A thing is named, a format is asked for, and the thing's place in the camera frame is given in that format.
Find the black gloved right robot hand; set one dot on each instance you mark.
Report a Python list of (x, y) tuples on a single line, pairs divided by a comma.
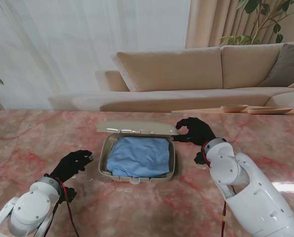
[(198, 130)]

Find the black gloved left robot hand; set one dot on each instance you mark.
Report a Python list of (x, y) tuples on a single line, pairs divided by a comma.
[(67, 168)]

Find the beige hard-shell suitcase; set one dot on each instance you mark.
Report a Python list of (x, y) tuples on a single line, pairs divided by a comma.
[(137, 127)]

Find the light blue shirt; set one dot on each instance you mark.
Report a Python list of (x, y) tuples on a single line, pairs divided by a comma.
[(139, 155)]

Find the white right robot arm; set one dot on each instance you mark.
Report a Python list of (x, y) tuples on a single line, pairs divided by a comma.
[(250, 192)]

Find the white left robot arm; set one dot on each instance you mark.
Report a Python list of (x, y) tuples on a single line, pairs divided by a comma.
[(25, 209)]

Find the round wooden bowl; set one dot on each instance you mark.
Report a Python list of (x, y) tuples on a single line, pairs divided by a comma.
[(234, 108)]

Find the beige fabric sofa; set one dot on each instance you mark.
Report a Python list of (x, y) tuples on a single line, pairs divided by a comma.
[(186, 74)]

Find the long shallow wooden tray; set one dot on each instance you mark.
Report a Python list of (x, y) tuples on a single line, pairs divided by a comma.
[(270, 110)]

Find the grey sofa cushion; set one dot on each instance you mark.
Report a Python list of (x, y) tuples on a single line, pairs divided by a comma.
[(285, 66)]

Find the beige curtain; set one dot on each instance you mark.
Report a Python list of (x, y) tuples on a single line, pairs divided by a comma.
[(211, 22)]

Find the white sheer curtain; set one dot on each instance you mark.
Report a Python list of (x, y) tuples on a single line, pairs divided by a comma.
[(75, 49)]

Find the tall green leafy plant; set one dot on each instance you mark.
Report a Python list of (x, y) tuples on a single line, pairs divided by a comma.
[(260, 7)]

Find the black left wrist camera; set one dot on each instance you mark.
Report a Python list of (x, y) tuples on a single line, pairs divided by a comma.
[(69, 193)]

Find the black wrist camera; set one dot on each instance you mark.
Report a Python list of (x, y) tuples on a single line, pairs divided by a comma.
[(199, 159), (69, 193)]

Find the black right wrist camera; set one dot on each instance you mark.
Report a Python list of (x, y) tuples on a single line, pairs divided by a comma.
[(199, 159)]

